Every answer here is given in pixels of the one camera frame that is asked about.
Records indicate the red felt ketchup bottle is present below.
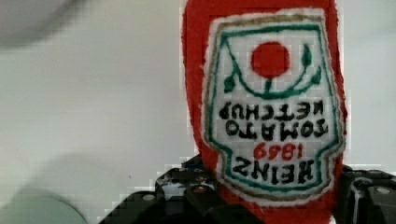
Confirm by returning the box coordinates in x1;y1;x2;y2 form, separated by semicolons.
181;0;347;224

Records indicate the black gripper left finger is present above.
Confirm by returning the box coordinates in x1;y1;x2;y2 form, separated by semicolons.
99;155;263;224

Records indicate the pink round plate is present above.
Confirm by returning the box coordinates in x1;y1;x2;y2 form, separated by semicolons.
0;0;88;49

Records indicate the green round plate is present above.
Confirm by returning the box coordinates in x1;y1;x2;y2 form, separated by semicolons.
1;195;87;224

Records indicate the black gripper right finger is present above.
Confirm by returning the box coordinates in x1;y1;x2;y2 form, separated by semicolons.
334;166;396;224

